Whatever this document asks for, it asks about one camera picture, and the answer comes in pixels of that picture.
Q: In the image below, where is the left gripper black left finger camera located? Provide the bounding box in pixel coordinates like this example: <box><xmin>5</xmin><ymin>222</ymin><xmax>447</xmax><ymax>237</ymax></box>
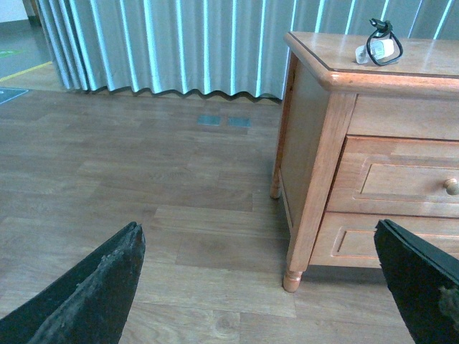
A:
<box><xmin>1</xmin><ymin>222</ymin><xmax>146</xmax><ymax>343</ymax></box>

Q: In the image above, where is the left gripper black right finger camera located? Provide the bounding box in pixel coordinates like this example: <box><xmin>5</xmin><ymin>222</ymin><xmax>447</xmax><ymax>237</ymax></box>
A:
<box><xmin>374</xmin><ymin>219</ymin><xmax>458</xmax><ymax>343</ymax></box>

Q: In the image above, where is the round wooden drawer knob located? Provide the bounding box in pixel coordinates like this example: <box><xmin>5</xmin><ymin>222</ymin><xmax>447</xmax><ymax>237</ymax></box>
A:
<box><xmin>443</xmin><ymin>178</ymin><xmax>459</xmax><ymax>196</ymax></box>

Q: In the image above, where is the wooden drawer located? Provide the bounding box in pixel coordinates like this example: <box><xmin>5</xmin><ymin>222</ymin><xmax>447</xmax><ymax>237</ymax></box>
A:
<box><xmin>327</xmin><ymin>136</ymin><xmax>458</xmax><ymax>218</ymax></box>
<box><xmin>310</xmin><ymin>212</ymin><xmax>458</xmax><ymax>268</ymax></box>

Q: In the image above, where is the white charger adapter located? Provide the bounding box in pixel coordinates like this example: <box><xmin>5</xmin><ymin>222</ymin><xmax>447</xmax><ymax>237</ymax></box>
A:
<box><xmin>355</xmin><ymin>39</ymin><xmax>394</xmax><ymax>65</ymax></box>

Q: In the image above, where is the black charger cable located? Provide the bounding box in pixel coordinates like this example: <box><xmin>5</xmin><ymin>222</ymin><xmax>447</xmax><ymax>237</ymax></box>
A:
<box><xmin>365</xmin><ymin>17</ymin><xmax>404</xmax><ymax>67</ymax></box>

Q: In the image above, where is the light wooden nightstand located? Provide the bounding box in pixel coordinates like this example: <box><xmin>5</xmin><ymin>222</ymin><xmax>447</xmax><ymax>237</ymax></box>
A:
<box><xmin>270</xmin><ymin>32</ymin><xmax>458</xmax><ymax>292</ymax></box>

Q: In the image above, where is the left metal floor outlet plate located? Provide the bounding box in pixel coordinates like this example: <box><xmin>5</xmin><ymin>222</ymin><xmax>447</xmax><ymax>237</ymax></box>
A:
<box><xmin>197</xmin><ymin>115</ymin><xmax>221</xmax><ymax>126</ymax></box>

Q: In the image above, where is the metal floor outlet plate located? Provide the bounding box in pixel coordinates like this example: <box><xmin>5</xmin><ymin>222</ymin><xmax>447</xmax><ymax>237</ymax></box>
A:
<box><xmin>197</xmin><ymin>115</ymin><xmax>221</xmax><ymax>126</ymax></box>
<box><xmin>228</xmin><ymin>117</ymin><xmax>251</xmax><ymax>128</ymax></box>

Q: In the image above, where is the right metal floor outlet plate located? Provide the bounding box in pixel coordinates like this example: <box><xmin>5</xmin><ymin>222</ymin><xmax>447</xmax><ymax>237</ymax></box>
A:
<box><xmin>228</xmin><ymin>117</ymin><xmax>251</xmax><ymax>128</ymax></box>

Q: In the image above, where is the grey pleated curtain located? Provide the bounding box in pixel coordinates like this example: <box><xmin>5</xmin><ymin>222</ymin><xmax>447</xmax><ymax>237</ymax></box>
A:
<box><xmin>37</xmin><ymin>1</ymin><xmax>458</xmax><ymax>98</ymax></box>

